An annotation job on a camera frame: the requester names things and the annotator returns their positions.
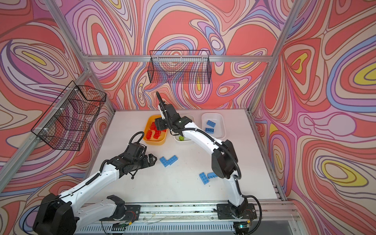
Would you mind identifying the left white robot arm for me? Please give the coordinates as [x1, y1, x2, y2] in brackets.
[32, 143, 157, 235]

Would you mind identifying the red lego brick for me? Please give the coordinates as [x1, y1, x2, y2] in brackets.
[146, 130, 153, 140]
[153, 130, 161, 140]
[149, 122, 157, 131]

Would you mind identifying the yellow plastic bin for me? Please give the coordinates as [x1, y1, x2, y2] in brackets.
[143, 115, 167, 146]

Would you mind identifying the left black wire basket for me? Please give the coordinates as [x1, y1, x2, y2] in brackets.
[31, 81, 107, 151]

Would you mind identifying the black wire basket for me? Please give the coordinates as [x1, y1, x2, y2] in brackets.
[147, 50, 212, 84]
[31, 81, 107, 151]

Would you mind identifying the blue lego brick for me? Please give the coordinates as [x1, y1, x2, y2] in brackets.
[160, 157, 169, 167]
[167, 155, 178, 165]
[206, 120, 216, 128]
[205, 127, 214, 134]
[199, 172, 209, 185]
[207, 172, 218, 179]

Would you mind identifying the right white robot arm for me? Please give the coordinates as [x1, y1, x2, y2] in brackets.
[155, 99, 248, 219]

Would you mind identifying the middle white plastic bin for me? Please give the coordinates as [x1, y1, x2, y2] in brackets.
[173, 114, 195, 145]

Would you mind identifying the back black wire basket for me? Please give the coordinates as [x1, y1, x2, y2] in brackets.
[147, 50, 212, 84]

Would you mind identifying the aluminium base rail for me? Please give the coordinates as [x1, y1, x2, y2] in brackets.
[74, 201, 307, 235]

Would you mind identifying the right white plastic bin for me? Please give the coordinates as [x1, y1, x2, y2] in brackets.
[201, 113, 226, 140]

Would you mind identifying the white plastic bin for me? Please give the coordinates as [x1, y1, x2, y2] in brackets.
[201, 113, 226, 140]
[173, 114, 195, 145]

